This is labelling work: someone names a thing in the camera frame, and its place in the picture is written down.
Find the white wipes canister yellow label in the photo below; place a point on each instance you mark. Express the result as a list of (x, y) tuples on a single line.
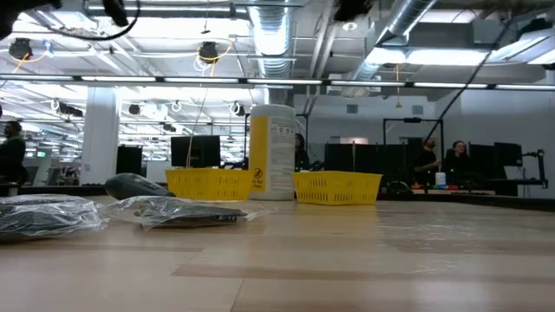
[(277, 151)]

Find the ribbed metal air duct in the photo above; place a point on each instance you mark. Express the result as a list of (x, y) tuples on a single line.
[(272, 39), (403, 17)]

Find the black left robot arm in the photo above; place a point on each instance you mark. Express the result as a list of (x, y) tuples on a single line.
[(17, 13)]

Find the black partition screen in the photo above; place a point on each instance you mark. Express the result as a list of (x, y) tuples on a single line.
[(368, 158)]

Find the dark grey toiletry bottle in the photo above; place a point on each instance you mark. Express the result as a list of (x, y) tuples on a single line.
[(134, 186)]

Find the black metal stand frame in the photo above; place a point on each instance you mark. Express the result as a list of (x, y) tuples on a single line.
[(412, 120)]

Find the small white bottle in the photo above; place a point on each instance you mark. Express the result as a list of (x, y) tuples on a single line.
[(440, 180)]

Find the black panel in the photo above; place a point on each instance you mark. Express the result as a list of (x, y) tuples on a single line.
[(129, 160)]

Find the black item in plastic bag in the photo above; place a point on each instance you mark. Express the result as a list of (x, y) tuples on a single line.
[(43, 219), (186, 214)]

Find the yellow plastic basket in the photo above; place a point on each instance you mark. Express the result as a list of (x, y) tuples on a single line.
[(208, 184), (336, 188)]

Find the black computer monitor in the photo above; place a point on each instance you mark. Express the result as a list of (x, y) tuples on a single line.
[(498, 154), (195, 151)]

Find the long ceiling light strip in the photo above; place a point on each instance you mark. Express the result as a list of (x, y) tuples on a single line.
[(282, 81)]

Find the person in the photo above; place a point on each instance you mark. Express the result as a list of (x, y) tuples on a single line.
[(459, 164), (301, 156), (427, 162), (12, 156)]

